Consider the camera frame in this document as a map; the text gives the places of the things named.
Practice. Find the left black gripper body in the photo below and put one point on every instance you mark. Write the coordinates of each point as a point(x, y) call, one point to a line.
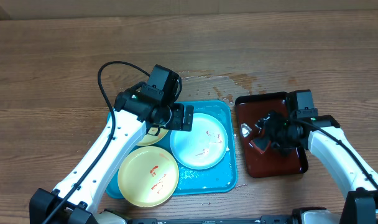
point(173, 117)

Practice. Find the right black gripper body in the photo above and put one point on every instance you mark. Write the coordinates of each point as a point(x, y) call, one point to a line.
point(268, 131)

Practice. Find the orange sponge with dark scourer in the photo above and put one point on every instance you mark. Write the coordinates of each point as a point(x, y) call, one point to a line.
point(262, 141)

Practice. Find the light blue plate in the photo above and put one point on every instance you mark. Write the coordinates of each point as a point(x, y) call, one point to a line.
point(204, 146)

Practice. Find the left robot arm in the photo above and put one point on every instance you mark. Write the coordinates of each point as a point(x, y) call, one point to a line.
point(145, 105)

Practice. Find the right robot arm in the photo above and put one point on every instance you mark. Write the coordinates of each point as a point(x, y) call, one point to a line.
point(303, 127)

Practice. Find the dark red rectangular tray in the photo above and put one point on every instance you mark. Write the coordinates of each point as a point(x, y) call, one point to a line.
point(249, 109)

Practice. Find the blue plastic tray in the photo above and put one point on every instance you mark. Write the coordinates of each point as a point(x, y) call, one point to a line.
point(223, 176)

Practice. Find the upper yellow plate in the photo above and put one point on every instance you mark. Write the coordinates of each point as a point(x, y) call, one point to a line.
point(153, 136)

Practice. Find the yellow plate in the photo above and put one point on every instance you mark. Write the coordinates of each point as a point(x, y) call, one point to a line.
point(153, 136)
point(148, 176)

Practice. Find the lower yellow plate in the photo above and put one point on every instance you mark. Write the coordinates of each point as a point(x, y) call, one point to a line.
point(148, 176)

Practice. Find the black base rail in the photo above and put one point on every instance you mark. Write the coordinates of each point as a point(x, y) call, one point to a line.
point(265, 219)

